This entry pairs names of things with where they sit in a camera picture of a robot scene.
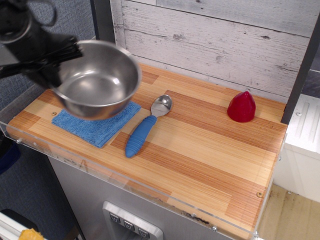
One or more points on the silver button control panel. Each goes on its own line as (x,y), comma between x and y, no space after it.
(123,225)

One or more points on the clear acrylic table guard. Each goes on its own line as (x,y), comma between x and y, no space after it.
(199,176)

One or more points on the yellow black object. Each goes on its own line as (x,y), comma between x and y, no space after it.
(30,234)

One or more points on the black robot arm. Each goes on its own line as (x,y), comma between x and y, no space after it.
(18,12)

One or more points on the spoon with blue handle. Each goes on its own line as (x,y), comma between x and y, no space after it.
(160,107)

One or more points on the red cone-shaped toy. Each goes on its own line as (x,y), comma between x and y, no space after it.
(242,107)

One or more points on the white plastic cabinet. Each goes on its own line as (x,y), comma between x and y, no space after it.
(298,167)

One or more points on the blue folded cloth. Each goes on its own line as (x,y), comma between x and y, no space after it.
(96,132)

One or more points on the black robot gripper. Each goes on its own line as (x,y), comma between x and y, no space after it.
(36,53)

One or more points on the silver metal bowl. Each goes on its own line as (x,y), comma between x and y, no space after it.
(99,84)

